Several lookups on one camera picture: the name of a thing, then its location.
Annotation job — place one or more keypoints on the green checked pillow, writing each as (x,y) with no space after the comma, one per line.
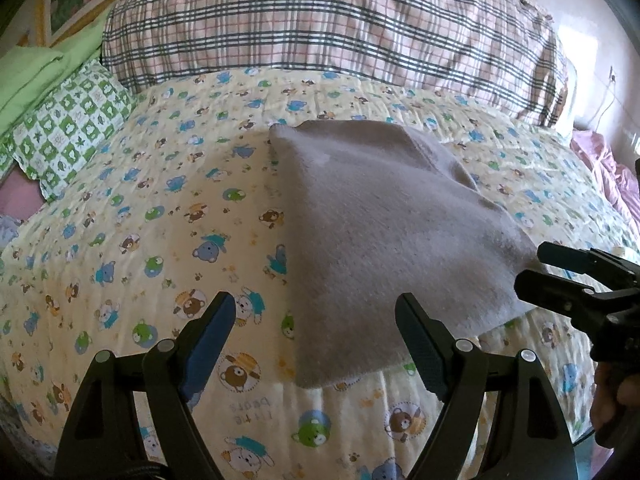
(55,140)

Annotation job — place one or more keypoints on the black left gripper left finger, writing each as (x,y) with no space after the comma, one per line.
(101,437)

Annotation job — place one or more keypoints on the plaid pink grey pillow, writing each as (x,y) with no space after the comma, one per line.
(504,53)

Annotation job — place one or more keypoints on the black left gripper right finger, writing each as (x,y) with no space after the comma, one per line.
(527,434)

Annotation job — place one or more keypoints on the floral white sheet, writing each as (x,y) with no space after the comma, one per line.
(9,228)

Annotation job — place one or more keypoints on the pink crumpled blanket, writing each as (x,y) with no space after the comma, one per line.
(616,181)

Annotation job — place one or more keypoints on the beige knit sweater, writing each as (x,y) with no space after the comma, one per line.
(374,210)

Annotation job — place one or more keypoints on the light green pillow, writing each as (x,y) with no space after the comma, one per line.
(29,74)

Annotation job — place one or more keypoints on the right hand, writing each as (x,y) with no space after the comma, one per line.
(614,412)

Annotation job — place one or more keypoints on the yellow bear print quilt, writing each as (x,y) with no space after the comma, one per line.
(182,203)

